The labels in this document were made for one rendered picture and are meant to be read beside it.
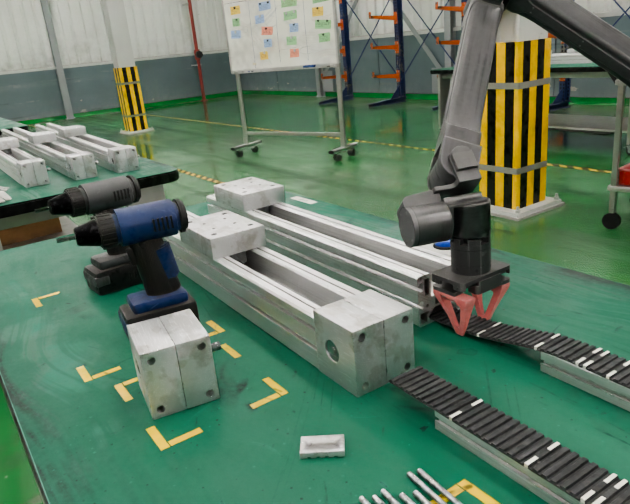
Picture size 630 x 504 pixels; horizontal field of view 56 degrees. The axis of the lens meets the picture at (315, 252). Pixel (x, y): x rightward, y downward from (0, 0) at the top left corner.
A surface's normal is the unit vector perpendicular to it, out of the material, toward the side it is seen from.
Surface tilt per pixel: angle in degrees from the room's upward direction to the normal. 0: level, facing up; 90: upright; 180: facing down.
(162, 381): 90
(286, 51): 90
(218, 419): 0
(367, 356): 90
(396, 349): 90
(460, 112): 41
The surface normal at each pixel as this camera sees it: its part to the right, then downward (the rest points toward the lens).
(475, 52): 0.07, -0.44
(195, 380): 0.44, 0.26
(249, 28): -0.58, 0.33
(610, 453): -0.09, -0.94
